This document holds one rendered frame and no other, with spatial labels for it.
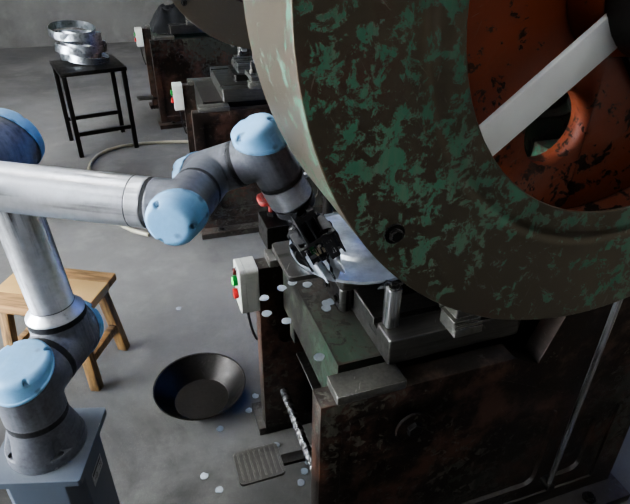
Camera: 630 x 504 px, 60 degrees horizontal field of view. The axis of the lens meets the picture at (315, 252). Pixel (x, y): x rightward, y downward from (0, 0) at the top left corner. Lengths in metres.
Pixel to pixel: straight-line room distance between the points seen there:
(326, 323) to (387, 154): 0.68
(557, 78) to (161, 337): 1.80
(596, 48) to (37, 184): 0.72
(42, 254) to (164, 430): 0.89
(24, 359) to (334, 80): 0.85
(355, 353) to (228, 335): 1.10
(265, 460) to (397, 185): 1.10
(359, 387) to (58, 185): 0.61
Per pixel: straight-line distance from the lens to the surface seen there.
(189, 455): 1.78
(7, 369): 1.15
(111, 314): 2.05
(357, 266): 1.10
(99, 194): 0.81
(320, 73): 0.48
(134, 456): 1.82
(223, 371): 1.96
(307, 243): 0.90
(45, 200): 0.85
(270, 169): 0.84
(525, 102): 0.63
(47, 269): 1.14
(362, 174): 0.53
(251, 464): 1.53
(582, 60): 0.66
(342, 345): 1.11
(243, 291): 1.39
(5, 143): 1.03
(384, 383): 1.05
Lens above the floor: 1.38
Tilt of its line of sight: 32 degrees down
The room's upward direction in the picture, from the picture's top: 1 degrees clockwise
